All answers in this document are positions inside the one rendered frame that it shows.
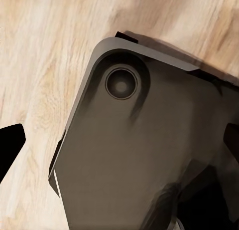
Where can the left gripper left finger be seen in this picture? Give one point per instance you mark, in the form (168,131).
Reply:
(12,139)

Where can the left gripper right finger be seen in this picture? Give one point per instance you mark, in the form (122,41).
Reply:
(231,139)

